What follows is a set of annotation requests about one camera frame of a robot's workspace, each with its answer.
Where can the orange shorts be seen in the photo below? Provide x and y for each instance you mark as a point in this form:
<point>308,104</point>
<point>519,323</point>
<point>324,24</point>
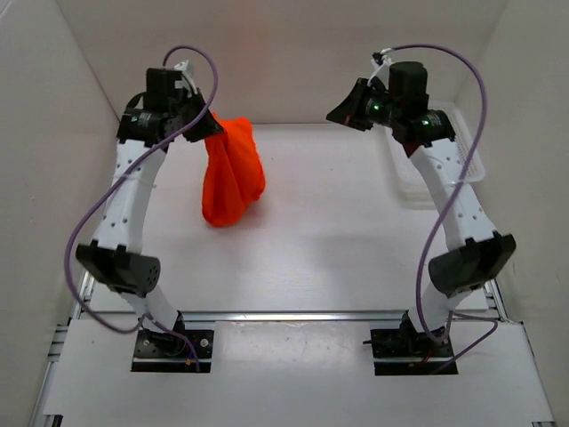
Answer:
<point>234,177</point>

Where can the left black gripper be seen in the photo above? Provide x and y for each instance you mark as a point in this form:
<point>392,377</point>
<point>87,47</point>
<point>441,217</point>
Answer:
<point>209,127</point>

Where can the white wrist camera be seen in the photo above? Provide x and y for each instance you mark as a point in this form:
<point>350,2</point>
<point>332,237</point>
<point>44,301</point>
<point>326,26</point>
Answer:
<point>381,62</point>
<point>187,70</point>

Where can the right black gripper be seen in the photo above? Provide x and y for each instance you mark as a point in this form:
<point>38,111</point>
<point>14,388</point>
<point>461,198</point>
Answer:
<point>348,113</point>

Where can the white plastic basket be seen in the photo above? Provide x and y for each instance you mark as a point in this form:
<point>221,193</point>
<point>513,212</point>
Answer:
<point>410,184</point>

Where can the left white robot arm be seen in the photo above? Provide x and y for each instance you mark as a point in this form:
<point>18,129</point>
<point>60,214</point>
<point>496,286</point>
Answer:
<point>114,256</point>

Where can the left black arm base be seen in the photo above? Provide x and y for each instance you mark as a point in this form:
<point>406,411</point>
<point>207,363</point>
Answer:
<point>155,352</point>

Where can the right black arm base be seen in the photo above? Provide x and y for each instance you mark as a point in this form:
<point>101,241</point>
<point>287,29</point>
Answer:
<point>403,351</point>

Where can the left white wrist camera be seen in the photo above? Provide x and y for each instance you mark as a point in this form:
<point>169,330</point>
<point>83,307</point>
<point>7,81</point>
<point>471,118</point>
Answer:
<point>187,70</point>

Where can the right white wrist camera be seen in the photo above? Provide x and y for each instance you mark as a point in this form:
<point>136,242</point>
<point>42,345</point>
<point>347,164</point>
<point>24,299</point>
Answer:
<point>381,62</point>

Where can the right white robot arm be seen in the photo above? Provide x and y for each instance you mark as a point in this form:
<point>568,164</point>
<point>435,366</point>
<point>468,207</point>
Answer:
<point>395,96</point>

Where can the aluminium table rail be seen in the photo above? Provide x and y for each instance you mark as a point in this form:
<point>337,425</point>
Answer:
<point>293,316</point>

